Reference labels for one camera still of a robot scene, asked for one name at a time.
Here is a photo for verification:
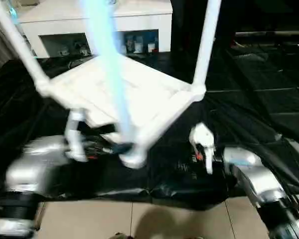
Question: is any white plastic table top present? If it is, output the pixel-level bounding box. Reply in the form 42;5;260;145
35;52;208;169

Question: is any black plastic mat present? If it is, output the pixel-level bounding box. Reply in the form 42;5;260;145
0;50;299;210

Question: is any white glass-door cabinet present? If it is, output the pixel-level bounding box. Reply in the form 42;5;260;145
19;0;173;58

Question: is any white pole with blue band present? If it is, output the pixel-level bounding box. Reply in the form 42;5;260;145
5;4;19;25

